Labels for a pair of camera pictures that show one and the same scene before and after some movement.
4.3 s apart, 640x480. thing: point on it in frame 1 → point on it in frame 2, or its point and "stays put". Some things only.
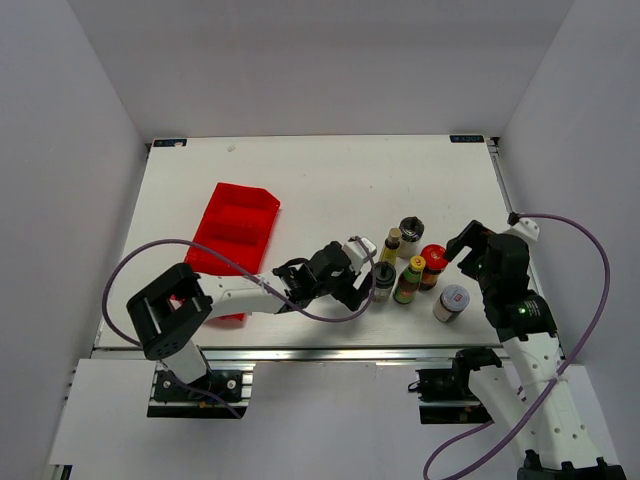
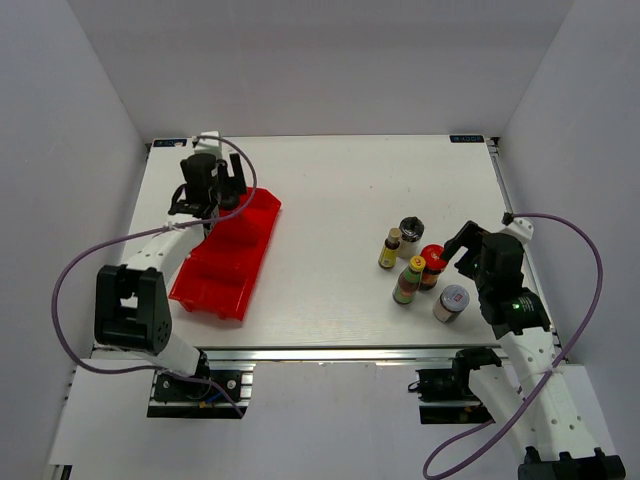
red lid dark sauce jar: x=436 y=258 stays put
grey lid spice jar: x=452 y=301 stays put
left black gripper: x=349 y=295 → x=233 y=186
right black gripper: x=473 y=235 stays put
